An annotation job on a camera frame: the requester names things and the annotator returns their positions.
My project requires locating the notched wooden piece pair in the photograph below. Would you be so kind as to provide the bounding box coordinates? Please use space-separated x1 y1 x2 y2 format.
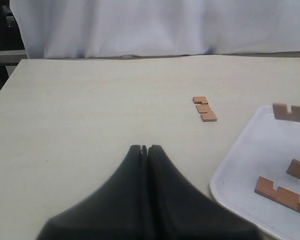
272 103 300 123

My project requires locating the white backdrop cloth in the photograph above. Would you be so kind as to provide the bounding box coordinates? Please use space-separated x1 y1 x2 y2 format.
10 0 300 59

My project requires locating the dark equipment behind table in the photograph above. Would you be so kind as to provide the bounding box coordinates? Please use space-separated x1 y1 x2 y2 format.
0 0 25 90

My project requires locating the white plastic tray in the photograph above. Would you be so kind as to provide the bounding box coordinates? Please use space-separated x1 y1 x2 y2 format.
209 105 300 240

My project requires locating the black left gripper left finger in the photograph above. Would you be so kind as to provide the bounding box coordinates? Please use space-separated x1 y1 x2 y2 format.
37 145 148 240

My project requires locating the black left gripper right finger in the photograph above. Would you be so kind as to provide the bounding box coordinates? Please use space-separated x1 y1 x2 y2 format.
147 145 258 240

